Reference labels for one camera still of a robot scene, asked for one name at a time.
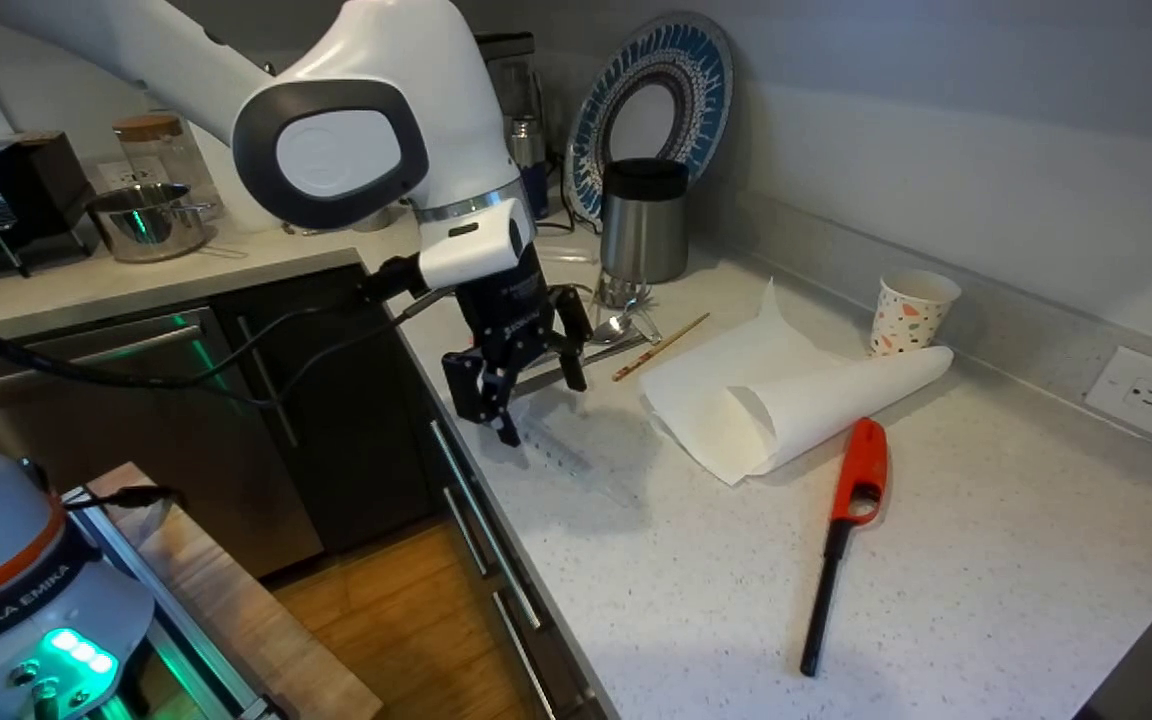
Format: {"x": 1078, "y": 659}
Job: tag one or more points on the wooden chopstick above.
{"x": 663, "y": 345}

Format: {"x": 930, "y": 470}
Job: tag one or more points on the dotted paper cup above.
{"x": 910, "y": 312}

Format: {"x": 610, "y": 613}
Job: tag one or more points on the glass jar with cork lid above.
{"x": 151, "y": 154}

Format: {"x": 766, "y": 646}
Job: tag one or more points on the blue patterned decorative plate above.
{"x": 708, "y": 80}

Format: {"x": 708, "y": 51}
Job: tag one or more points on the wooden table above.
{"x": 270, "y": 627}

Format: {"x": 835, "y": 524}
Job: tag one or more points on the white paper towel sheet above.
{"x": 737, "y": 401}

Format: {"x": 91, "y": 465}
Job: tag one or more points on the black toaster oven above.
{"x": 38, "y": 187}

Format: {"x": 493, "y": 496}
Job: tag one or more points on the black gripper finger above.
{"x": 483, "y": 384}
{"x": 572, "y": 343}

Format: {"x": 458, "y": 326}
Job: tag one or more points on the steel and black coffee maker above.
{"x": 519, "y": 121}

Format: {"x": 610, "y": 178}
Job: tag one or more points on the steel canister with black rim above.
{"x": 641, "y": 232}

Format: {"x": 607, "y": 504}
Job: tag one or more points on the red and black lighter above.
{"x": 863, "y": 465}

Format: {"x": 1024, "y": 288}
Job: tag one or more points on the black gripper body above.
{"x": 504, "y": 312}

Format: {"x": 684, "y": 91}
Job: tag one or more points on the stainless steel saucepan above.
{"x": 151, "y": 232}

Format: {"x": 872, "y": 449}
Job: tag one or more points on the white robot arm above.
{"x": 362, "y": 80}

